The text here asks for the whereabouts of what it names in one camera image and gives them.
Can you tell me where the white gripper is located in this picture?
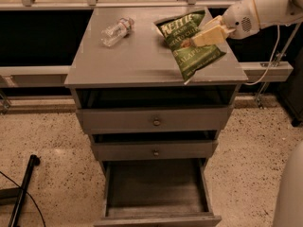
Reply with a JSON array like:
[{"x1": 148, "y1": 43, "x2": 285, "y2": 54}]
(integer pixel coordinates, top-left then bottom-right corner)
[{"x1": 190, "y1": 0, "x2": 260, "y2": 47}]

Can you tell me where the green jalapeno chip bag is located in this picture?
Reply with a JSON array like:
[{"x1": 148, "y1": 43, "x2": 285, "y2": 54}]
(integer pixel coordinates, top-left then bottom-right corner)
[{"x1": 154, "y1": 9, "x2": 225, "y2": 83}]

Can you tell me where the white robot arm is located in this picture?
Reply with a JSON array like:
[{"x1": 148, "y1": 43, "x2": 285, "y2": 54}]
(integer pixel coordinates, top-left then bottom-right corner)
[{"x1": 190, "y1": 0, "x2": 303, "y2": 227}]

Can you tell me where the grey top drawer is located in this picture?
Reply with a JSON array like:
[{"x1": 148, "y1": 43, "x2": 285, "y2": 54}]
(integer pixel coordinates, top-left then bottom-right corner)
[{"x1": 76, "y1": 106, "x2": 233, "y2": 134}]

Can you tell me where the grey wooden drawer cabinet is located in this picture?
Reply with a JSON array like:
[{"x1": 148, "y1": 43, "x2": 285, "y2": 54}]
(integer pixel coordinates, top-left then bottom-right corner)
[{"x1": 65, "y1": 7, "x2": 247, "y2": 227}]

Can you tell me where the grey middle drawer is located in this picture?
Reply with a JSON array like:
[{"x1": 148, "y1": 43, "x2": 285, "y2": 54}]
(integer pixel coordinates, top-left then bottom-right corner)
[{"x1": 92, "y1": 140, "x2": 218, "y2": 161}]

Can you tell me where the grey open bottom drawer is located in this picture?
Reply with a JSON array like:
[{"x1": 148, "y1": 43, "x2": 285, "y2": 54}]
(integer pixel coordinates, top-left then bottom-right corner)
[{"x1": 94, "y1": 159, "x2": 222, "y2": 227}]

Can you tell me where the white paper bowl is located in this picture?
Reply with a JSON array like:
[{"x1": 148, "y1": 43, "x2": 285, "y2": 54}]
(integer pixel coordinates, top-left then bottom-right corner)
[{"x1": 155, "y1": 24, "x2": 163, "y2": 37}]

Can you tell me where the dark cabinet at right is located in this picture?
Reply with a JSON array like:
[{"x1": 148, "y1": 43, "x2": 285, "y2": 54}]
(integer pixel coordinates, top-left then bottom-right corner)
[{"x1": 278, "y1": 48, "x2": 303, "y2": 127}]

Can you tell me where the clear plastic water bottle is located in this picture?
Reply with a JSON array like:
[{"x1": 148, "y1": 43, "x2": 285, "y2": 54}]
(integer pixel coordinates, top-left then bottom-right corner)
[{"x1": 100, "y1": 18, "x2": 134, "y2": 47}]

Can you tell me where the black stand leg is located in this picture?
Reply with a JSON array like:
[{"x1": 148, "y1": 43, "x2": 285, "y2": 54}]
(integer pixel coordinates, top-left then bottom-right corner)
[{"x1": 0, "y1": 154, "x2": 40, "y2": 227}]

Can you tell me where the white hanging cable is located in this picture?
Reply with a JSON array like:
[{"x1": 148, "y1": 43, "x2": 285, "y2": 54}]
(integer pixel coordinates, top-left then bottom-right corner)
[{"x1": 242, "y1": 25, "x2": 282, "y2": 87}]

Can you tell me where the metal window railing frame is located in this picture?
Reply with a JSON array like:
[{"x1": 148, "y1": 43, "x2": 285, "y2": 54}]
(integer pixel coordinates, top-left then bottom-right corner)
[{"x1": 1, "y1": 0, "x2": 293, "y2": 110}]

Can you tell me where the thin black floor cable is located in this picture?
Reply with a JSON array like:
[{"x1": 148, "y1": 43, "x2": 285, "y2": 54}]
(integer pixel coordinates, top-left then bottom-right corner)
[{"x1": 0, "y1": 170, "x2": 47, "y2": 227}]

